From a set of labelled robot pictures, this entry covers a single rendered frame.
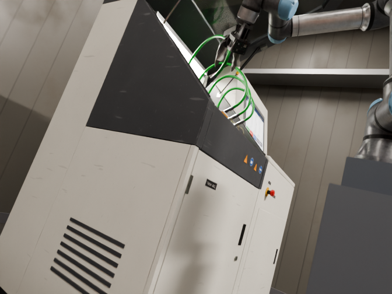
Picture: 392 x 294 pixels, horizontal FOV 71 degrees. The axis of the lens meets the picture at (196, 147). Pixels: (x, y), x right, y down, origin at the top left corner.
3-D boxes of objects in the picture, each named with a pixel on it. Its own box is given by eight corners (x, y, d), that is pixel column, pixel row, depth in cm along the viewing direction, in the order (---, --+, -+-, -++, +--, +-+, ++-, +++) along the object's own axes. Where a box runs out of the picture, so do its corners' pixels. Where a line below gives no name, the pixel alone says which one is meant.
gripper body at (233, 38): (228, 52, 108) (241, 21, 101) (221, 45, 114) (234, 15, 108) (244, 57, 111) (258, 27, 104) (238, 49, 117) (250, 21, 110)
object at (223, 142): (201, 149, 89) (215, 104, 92) (190, 147, 91) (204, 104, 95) (258, 188, 139) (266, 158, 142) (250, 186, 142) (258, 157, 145)
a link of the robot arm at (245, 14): (238, 3, 105) (256, 10, 108) (233, 16, 108) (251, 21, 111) (245, 8, 100) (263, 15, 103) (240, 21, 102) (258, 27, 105)
